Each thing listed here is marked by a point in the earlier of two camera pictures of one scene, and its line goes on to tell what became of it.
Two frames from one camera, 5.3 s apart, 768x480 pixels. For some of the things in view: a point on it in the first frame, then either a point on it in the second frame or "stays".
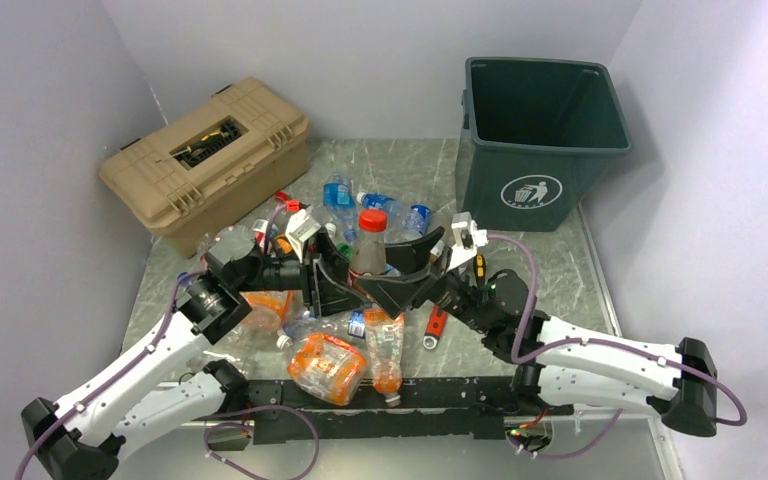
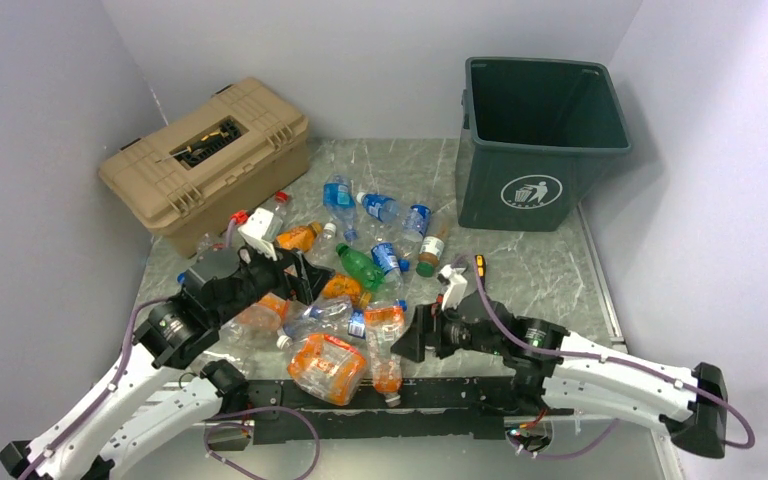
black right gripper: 396,295 -> 412,343
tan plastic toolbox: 210,163 stays
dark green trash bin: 536,135 stays
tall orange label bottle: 385,336 stays
